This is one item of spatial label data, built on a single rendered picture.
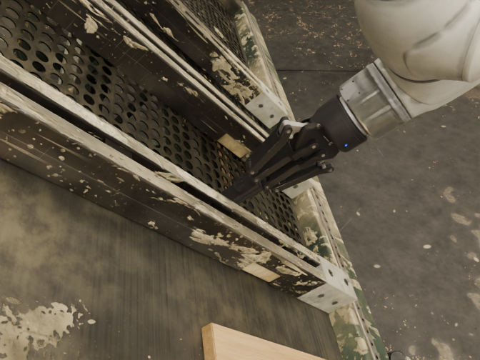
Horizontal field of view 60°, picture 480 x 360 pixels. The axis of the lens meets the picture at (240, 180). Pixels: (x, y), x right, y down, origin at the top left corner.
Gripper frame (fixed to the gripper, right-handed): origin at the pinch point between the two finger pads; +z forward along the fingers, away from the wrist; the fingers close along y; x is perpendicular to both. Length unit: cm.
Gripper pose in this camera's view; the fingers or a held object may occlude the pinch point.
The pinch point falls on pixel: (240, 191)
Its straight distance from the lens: 64.4
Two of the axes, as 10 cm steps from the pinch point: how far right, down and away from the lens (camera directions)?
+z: -7.6, 5.2, 3.9
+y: -6.3, -4.4, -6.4
